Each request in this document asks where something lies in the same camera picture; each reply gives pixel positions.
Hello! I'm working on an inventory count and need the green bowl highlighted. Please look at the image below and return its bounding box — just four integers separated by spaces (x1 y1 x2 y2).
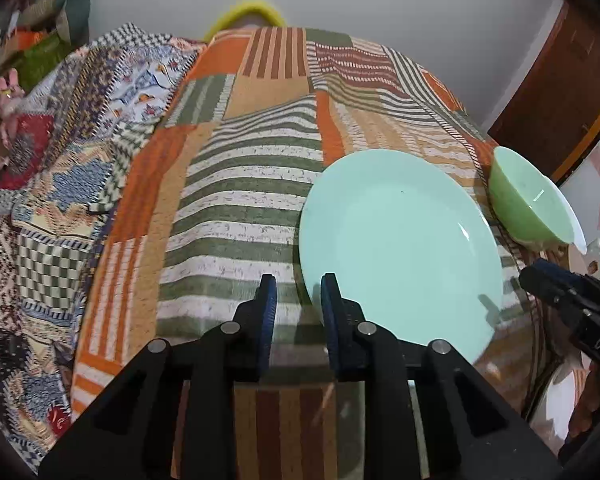
488 146 588 255

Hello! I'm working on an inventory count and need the mint green plate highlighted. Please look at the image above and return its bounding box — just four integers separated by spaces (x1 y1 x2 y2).
299 150 503 363

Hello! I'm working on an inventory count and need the right hand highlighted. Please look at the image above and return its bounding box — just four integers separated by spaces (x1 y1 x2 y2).
568 361 600 439

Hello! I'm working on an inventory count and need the orange striped patchwork blanket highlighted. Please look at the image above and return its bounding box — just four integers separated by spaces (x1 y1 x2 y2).
69 25 552 480

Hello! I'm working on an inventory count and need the brown wooden door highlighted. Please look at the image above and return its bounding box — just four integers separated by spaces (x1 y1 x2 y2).
489 0 600 183

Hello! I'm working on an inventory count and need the patterned patchwork quilt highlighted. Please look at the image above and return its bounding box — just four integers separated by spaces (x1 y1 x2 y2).
0 24 204 478

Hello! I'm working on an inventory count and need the pink bunny toy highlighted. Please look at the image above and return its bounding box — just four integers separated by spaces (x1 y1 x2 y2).
0 68 24 119

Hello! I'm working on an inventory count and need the green gift box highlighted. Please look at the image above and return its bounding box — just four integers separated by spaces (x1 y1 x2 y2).
12 32 74 92

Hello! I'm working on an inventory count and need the grey plush toy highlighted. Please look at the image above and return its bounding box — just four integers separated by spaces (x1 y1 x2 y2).
17 0 91 47

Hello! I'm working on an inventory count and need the yellow plush ring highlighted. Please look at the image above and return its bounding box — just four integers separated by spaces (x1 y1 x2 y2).
201 0 287 44

